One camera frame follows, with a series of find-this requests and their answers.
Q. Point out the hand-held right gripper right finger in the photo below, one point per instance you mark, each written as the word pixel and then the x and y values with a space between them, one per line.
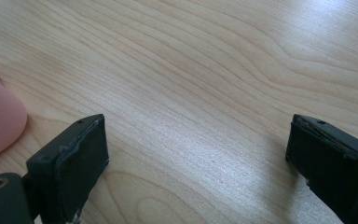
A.
pixel 332 165

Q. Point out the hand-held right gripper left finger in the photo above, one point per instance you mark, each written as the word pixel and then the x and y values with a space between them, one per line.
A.
pixel 74 165

